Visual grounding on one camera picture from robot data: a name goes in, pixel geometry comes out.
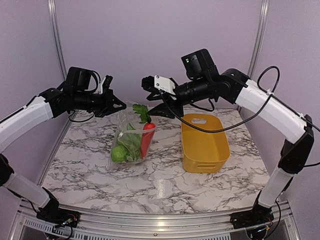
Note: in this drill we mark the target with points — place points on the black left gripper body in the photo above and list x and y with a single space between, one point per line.
82 101

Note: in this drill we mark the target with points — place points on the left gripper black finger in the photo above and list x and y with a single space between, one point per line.
117 105
105 112

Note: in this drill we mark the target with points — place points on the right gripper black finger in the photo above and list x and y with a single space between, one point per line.
155 96
160 111

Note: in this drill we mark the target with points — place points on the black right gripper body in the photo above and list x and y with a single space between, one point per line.
200 89

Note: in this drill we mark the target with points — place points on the orange carrot toy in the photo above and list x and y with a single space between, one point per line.
146 139

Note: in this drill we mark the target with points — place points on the clear zip top bag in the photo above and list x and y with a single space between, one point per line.
124 117

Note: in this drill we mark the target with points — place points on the green bitter gourd toy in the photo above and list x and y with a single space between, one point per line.
130 140

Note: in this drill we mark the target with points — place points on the green apple toy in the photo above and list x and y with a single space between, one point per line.
119 154

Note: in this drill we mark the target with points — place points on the green grapes toy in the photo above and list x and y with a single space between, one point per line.
133 155

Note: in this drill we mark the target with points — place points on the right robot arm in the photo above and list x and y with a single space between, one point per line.
237 88

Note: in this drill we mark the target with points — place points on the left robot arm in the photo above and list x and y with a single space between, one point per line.
17 126

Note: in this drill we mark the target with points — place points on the yellow plastic basket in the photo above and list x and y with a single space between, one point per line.
203 152

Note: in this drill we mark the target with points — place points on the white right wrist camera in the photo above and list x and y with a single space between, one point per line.
154 84

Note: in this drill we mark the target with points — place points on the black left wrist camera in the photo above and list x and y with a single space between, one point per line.
77 79

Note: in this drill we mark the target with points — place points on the right aluminium frame post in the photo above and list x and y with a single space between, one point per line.
261 27

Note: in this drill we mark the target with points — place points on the aluminium frame post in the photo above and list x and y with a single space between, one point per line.
56 36
261 27

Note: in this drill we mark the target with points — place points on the left aluminium frame post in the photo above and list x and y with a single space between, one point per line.
56 36

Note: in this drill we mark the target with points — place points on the aluminium front rail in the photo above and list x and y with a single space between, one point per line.
108 225

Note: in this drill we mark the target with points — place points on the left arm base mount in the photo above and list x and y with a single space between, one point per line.
61 217

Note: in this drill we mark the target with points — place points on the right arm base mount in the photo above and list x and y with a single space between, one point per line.
249 218

